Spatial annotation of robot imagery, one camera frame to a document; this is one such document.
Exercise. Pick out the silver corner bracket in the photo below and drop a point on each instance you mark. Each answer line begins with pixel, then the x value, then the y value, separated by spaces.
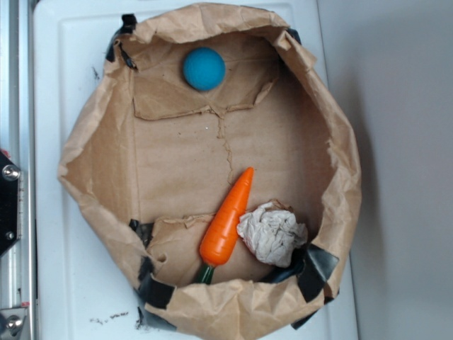
pixel 15 324

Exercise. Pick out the white plastic tray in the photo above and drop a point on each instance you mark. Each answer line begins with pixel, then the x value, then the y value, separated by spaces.
pixel 82 293

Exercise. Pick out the crumpled white paper towel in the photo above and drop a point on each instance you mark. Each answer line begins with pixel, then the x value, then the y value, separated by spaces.
pixel 272 233

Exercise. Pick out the blue foam ball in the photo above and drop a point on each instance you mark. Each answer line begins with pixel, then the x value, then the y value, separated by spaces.
pixel 204 69

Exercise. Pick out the black mounting bracket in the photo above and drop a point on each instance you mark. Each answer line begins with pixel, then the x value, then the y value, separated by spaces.
pixel 9 191

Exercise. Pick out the orange plastic toy carrot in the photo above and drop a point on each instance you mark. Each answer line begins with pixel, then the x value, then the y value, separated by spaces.
pixel 221 236

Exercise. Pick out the aluminium frame rail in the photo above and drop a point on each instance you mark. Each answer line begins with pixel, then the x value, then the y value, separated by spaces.
pixel 18 265

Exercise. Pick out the brown paper bag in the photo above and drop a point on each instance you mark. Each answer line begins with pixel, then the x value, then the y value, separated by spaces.
pixel 150 159

